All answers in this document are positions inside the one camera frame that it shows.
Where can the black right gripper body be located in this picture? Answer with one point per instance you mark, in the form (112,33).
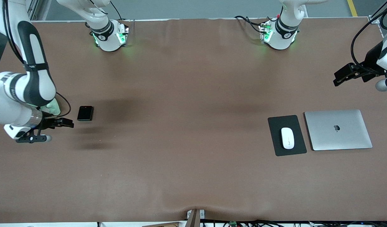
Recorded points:
(48,123)

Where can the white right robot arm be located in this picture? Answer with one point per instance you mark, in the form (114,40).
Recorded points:
(32,85)

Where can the small green circuit board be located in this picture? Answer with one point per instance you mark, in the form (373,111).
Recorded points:
(233,224)

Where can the metal table corner bracket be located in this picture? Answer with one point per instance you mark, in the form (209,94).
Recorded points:
(374,19)

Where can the silver closed laptop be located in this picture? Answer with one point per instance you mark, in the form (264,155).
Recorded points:
(338,130)

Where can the black flip phone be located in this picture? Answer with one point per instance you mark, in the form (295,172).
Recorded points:
(85,113)

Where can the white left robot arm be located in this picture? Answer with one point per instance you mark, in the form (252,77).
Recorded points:
(283,28)

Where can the aluminium frame profile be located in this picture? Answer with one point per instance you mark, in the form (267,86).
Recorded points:
(34,9)

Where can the brown table cover cloth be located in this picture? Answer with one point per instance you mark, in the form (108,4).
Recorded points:
(180,157)

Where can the dark grey mouse pad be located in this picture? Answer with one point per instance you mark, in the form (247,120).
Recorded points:
(298,126)

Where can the white computer mouse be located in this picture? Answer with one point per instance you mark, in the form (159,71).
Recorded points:
(287,138)

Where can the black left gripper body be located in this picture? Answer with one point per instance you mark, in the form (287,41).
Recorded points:
(370,61)

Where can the front camera mount bracket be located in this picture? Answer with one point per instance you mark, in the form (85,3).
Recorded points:
(195,218)

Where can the green dinosaur plush toy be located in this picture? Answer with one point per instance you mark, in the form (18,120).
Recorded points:
(53,107)

